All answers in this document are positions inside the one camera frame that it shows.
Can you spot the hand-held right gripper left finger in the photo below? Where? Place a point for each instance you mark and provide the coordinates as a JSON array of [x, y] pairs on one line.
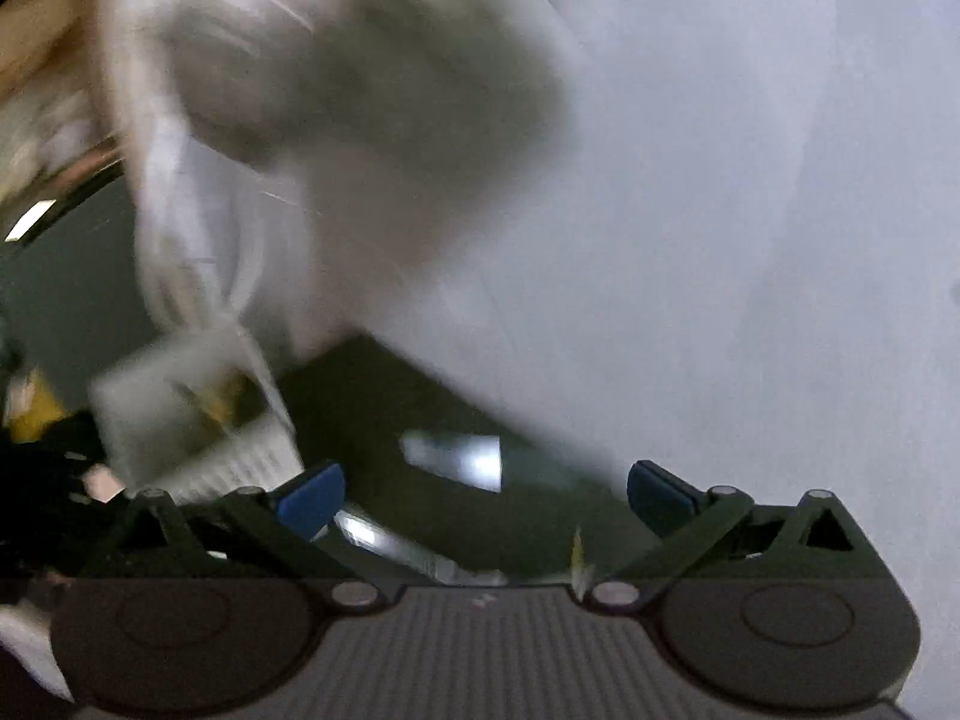
[[311, 496]]

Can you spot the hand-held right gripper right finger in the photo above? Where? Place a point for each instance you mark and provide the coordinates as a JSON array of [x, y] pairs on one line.
[[660, 499]]

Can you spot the yellow object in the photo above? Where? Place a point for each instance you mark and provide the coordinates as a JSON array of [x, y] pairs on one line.
[[31, 405]]

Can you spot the white perforated plastic basket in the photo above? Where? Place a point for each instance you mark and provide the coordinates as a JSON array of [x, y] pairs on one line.
[[172, 397]]

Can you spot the white cloth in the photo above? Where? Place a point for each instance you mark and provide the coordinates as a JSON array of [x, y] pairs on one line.
[[337, 90]]

